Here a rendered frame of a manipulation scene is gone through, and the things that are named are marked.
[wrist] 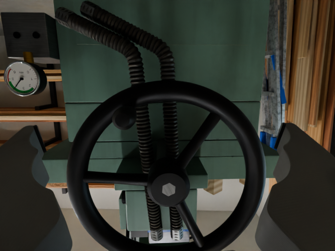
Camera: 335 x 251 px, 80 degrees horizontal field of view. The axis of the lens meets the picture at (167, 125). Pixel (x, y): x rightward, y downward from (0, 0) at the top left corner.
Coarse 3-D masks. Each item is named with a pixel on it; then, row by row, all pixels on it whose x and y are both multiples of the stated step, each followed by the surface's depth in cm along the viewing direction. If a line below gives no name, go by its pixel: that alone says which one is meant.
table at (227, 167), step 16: (64, 144) 58; (48, 160) 46; (64, 160) 47; (96, 160) 47; (112, 160) 47; (128, 160) 46; (192, 160) 45; (208, 160) 48; (224, 160) 48; (240, 160) 48; (272, 160) 49; (64, 176) 47; (192, 176) 38; (208, 176) 49; (224, 176) 49; (240, 176) 49; (272, 176) 50
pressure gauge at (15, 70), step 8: (24, 56) 38; (32, 56) 38; (16, 64) 36; (24, 64) 36; (32, 64) 37; (8, 72) 36; (16, 72) 36; (24, 72) 36; (32, 72) 36; (40, 72) 38; (8, 80) 37; (16, 80) 37; (24, 80) 37; (32, 80) 37; (40, 80) 37; (8, 88) 37; (16, 88) 37; (24, 88) 37; (32, 88) 37; (40, 88) 38
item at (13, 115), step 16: (48, 64) 283; (0, 80) 251; (48, 80) 249; (0, 112) 254; (16, 112) 253; (32, 112) 252; (48, 112) 252; (64, 112) 251; (0, 144) 283; (48, 144) 279; (64, 192) 323
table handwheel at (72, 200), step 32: (128, 96) 26; (160, 96) 26; (192, 96) 26; (96, 128) 26; (160, 160) 30; (256, 160) 28; (160, 192) 27; (256, 192) 29; (96, 224) 29; (192, 224) 31; (224, 224) 32
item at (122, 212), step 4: (120, 196) 88; (120, 200) 86; (120, 204) 86; (124, 204) 86; (120, 208) 87; (124, 208) 87; (120, 212) 87; (124, 212) 87; (120, 216) 87; (124, 216) 88; (120, 220) 88; (124, 220) 88; (120, 224) 88; (124, 224) 88; (124, 228) 89
